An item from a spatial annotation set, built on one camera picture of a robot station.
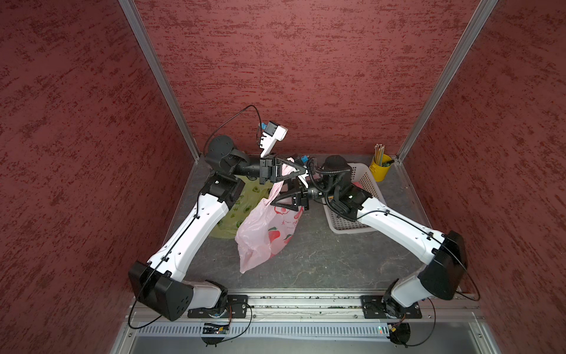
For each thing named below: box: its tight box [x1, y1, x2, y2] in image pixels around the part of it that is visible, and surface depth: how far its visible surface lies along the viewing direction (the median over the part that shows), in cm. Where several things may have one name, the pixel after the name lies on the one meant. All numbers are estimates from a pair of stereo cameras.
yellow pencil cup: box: [369, 154, 393, 183], surface depth 108 cm
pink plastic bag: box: [235, 157, 304, 273], surface depth 61 cm
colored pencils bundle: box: [374, 143, 386, 167], surface depth 105 cm
